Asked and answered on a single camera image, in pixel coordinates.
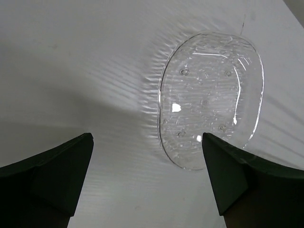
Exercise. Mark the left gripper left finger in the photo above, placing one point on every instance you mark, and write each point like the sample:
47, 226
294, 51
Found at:
42, 191

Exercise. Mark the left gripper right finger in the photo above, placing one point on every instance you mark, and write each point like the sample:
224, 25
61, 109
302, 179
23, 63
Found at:
252, 192

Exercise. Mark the clear glass plate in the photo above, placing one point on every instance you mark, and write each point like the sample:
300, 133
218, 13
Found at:
212, 83

